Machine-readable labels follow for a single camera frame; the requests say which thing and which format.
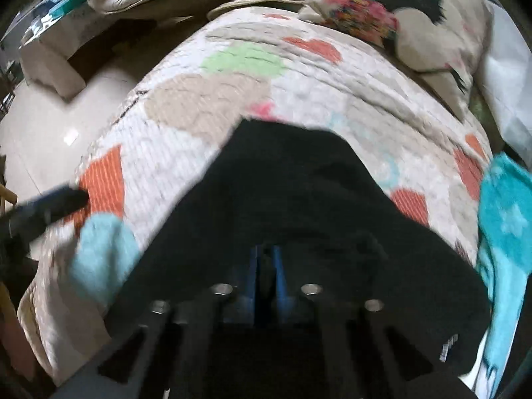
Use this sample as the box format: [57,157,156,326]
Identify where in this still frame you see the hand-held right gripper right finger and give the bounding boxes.
[272,244,478,399]

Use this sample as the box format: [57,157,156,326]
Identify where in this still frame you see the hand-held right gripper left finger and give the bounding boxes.
[54,244,259,399]

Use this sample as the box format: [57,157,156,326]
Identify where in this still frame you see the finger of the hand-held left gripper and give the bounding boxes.
[0,186,89,237]

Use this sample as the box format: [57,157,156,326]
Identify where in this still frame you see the black pants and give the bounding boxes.
[102,118,492,399]

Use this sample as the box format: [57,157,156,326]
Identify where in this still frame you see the beige sofa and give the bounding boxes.
[19,0,196,100]

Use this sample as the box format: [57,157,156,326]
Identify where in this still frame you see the patchwork quilted bedspread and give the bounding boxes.
[19,6,493,385]

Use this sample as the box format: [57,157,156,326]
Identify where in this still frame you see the turquoise star blanket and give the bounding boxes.
[474,153,532,395]

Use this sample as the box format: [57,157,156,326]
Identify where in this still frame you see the printed beige pillow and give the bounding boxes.
[299,0,495,119]

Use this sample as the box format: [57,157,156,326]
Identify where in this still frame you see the white cloth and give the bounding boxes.
[476,2,532,161]

